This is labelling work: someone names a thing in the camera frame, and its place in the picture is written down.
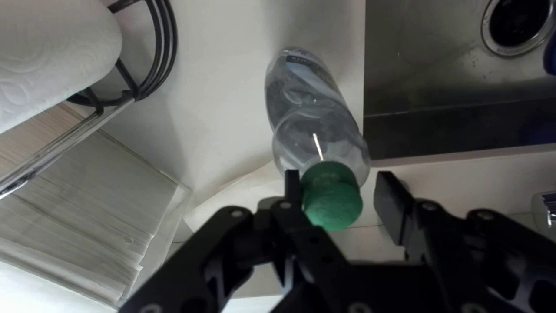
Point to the stainless steel sink basin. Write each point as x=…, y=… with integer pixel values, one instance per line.
x=457, y=75

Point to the black wire towel holder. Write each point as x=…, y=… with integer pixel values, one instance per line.
x=146, y=59

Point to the blue sponge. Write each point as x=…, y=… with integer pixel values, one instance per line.
x=549, y=55

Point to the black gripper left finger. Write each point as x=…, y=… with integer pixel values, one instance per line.
x=223, y=254

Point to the chrome sink faucet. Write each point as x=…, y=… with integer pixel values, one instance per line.
x=544, y=212

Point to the white paper towel roll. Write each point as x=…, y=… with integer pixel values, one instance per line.
x=49, y=50

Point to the white folded napkin stack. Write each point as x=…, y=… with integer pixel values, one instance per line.
x=84, y=231

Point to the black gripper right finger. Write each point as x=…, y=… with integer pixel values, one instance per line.
x=481, y=262

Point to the clear bottle green cap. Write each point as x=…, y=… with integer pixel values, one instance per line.
x=316, y=134

